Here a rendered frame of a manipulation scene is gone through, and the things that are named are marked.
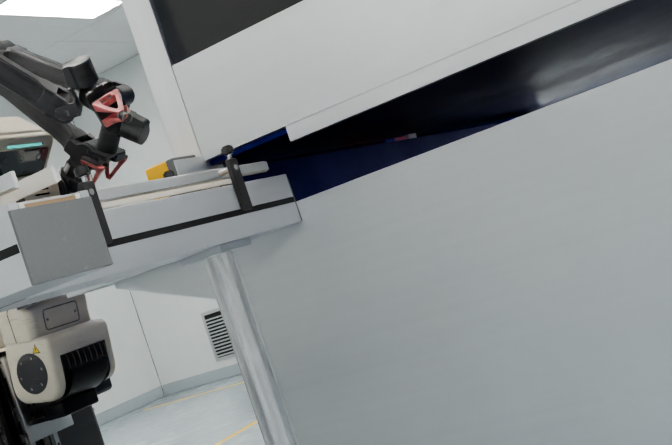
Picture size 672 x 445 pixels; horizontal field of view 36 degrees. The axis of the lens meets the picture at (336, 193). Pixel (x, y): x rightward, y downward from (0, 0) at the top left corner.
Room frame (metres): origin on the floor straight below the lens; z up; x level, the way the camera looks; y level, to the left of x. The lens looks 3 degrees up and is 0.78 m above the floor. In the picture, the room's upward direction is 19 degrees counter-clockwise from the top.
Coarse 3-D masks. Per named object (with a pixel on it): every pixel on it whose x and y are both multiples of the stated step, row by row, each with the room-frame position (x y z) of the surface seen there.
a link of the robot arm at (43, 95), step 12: (0, 60) 2.28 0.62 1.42; (0, 72) 2.28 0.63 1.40; (12, 72) 2.29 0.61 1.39; (24, 72) 2.31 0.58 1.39; (0, 84) 2.30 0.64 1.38; (12, 84) 2.30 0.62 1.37; (24, 84) 2.31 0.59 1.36; (36, 84) 2.31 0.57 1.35; (48, 84) 2.34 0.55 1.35; (24, 96) 2.32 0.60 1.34; (36, 96) 2.32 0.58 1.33; (48, 96) 2.32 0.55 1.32; (60, 96) 2.34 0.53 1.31; (48, 108) 2.34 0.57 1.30; (60, 120) 2.36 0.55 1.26; (72, 120) 2.36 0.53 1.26
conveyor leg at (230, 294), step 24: (240, 240) 1.72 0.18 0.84; (216, 264) 1.70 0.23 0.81; (216, 288) 1.71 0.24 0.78; (240, 288) 1.71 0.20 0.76; (240, 312) 1.70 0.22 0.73; (240, 336) 1.70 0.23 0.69; (240, 360) 1.71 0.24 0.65; (264, 360) 1.71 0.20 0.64; (264, 384) 1.70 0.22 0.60; (264, 408) 1.70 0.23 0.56; (264, 432) 1.71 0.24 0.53; (288, 432) 1.71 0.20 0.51
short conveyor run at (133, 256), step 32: (96, 192) 1.42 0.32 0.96; (128, 192) 1.52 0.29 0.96; (160, 192) 1.69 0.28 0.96; (192, 192) 1.61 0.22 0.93; (224, 192) 1.69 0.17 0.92; (256, 192) 1.77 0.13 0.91; (288, 192) 1.85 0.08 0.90; (128, 224) 1.47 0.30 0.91; (160, 224) 1.53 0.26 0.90; (192, 224) 1.59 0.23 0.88; (224, 224) 1.66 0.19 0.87; (256, 224) 1.74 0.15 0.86; (288, 224) 1.82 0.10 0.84; (128, 256) 1.45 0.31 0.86; (160, 256) 1.51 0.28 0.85; (64, 288) 1.33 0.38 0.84
